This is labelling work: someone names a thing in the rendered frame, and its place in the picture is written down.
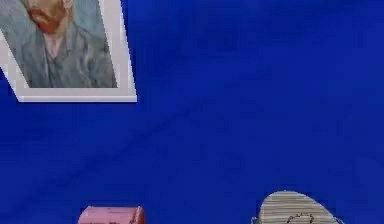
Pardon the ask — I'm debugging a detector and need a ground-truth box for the pink box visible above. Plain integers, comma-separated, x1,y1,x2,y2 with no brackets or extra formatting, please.
77,205,146,224

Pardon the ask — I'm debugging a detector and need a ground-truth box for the white framed portrait painting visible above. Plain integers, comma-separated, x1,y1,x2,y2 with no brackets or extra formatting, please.
0,0,138,104

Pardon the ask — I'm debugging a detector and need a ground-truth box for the grey striped rounded object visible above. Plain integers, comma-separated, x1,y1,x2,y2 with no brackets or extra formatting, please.
250,190,346,224

